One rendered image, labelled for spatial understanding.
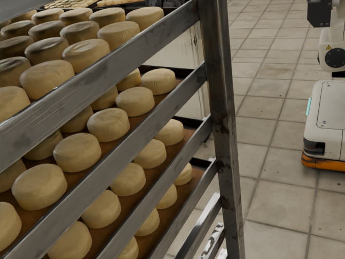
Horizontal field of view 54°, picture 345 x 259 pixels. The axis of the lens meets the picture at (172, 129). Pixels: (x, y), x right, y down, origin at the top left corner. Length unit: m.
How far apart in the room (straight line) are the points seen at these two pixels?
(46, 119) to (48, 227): 0.09
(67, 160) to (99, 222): 0.10
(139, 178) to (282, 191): 1.51
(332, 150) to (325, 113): 0.22
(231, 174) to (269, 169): 1.44
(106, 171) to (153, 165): 0.15
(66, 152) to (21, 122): 0.12
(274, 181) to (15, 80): 1.72
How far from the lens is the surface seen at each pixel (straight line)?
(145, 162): 0.49
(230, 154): 0.57
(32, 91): 0.34
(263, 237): 1.72
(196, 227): 0.65
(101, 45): 0.37
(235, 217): 0.68
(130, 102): 0.44
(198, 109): 2.09
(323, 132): 1.87
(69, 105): 0.30
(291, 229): 1.75
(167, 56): 1.99
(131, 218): 0.41
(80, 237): 0.41
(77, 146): 0.39
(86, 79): 0.31
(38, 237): 0.31
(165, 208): 0.56
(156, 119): 0.41
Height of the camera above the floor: 1.35
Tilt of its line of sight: 34 degrees down
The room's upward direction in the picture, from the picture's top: 11 degrees counter-clockwise
